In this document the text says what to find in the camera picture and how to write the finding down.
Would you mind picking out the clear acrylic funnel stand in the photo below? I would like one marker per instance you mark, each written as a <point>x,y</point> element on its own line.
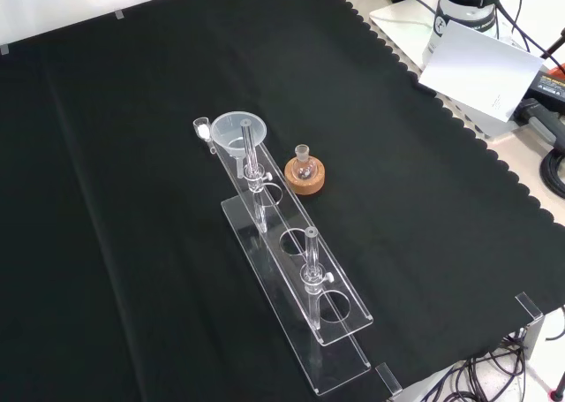
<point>304,260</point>

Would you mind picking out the white card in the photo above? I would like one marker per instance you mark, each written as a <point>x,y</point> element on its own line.
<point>476,70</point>

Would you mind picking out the small round-bottom glass flask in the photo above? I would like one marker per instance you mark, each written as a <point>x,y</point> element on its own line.
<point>303,169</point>

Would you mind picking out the grey metal bracket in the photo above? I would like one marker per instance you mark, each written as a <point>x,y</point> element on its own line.
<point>534,340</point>

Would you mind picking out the black tripod leg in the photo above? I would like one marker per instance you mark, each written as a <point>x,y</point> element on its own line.
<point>554,44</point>

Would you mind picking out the small glass weighing funnel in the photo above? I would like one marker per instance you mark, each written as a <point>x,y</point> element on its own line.
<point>202,130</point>

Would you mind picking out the translucent plastic funnel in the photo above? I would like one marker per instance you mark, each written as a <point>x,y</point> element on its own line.
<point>229,132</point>

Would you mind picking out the black bench cloth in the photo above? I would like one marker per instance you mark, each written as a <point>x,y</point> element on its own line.
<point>132,199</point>

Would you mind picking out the clear cloth clip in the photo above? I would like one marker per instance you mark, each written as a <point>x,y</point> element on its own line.
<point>388,377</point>
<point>529,307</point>

